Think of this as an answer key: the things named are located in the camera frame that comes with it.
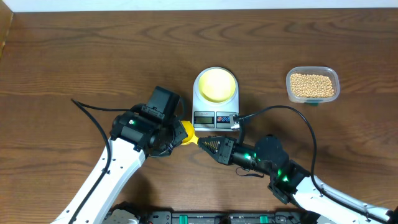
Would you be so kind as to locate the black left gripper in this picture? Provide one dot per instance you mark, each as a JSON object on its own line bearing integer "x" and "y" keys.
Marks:
{"x": 181, "y": 133}

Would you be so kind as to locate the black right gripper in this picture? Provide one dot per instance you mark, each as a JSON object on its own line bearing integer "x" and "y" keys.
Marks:
{"x": 224, "y": 152}

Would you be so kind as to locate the yellow plastic scoop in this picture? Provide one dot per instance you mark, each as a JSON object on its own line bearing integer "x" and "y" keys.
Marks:
{"x": 191, "y": 137}

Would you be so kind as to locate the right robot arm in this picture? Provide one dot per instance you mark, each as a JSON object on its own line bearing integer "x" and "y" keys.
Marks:
{"x": 291, "y": 183}

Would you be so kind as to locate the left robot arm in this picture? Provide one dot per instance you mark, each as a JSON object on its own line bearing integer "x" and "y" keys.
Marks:
{"x": 145, "y": 130}

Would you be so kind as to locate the white digital kitchen scale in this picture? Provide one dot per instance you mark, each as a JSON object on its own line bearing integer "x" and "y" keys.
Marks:
{"x": 208, "y": 116}

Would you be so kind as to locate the yellow bowl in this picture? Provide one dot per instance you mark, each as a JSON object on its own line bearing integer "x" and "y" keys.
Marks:
{"x": 217, "y": 85}

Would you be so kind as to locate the clear container of soybeans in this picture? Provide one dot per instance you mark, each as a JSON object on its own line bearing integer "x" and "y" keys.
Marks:
{"x": 312, "y": 84}

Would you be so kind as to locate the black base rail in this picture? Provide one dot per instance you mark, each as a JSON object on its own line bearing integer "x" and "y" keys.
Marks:
{"x": 129, "y": 213}

